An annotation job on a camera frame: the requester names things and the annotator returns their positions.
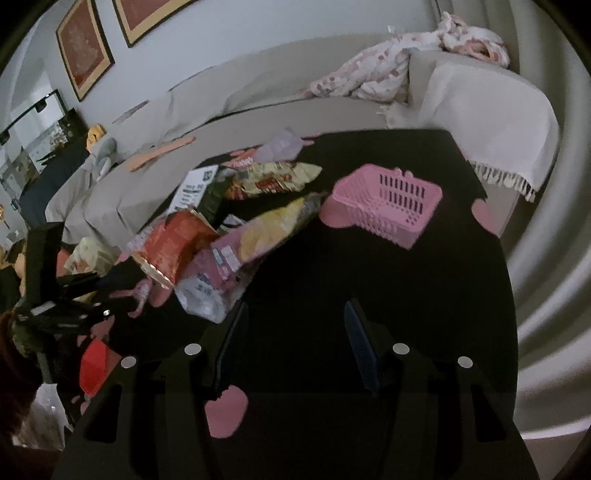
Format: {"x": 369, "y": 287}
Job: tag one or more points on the white fringed throw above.
{"x": 485, "y": 120}

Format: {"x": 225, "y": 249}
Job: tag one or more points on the pink potato chip bag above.
{"x": 258, "y": 230}

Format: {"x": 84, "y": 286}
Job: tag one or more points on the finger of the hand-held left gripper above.
{"x": 78, "y": 280}
{"x": 90, "y": 313}

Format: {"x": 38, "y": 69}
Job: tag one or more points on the small red snack packet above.
{"x": 241, "y": 162}

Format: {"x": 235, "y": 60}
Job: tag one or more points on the pink floral blanket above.
{"x": 383, "y": 69}

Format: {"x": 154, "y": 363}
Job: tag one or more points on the purple snack packet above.
{"x": 279, "y": 145}

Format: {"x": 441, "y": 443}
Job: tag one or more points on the yellow plush toy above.
{"x": 96, "y": 134}

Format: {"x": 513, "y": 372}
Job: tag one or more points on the grey plush toy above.
{"x": 104, "y": 157}

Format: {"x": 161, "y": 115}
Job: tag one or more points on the dark blue panel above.
{"x": 37, "y": 194}

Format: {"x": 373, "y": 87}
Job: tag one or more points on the yellow snack bag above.
{"x": 277, "y": 177}

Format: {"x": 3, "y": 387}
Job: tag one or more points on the grey sofa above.
{"x": 277, "y": 120}

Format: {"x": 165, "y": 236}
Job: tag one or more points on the white green milk carton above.
{"x": 191, "y": 187}

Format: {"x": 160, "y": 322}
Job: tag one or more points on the red snack bag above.
{"x": 173, "y": 242}

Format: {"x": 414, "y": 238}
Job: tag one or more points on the red plastic chair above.
{"x": 94, "y": 369}

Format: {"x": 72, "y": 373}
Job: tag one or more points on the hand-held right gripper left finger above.
{"x": 231, "y": 350}

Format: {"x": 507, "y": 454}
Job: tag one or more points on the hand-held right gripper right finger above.
{"x": 362, "y": 350}

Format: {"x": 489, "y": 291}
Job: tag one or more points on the black pink-printed tablecloth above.
{"x": 323, "y": 277}

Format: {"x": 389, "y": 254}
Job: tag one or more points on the orange wooden paddle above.
{"x": 157, "y": 154}

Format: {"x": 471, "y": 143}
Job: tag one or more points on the red framed wall picture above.
{"x": 83, "y": 50}
{"x": 147, "y": 16}

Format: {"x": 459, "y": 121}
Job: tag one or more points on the person's left forearm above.
{"x": 18, "y": 369}

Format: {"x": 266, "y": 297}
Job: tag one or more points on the pink plastic basket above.
{"x": 392, "y": 207}

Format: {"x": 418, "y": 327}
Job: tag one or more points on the glass fish tank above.
{"x": 27, "y": 138}

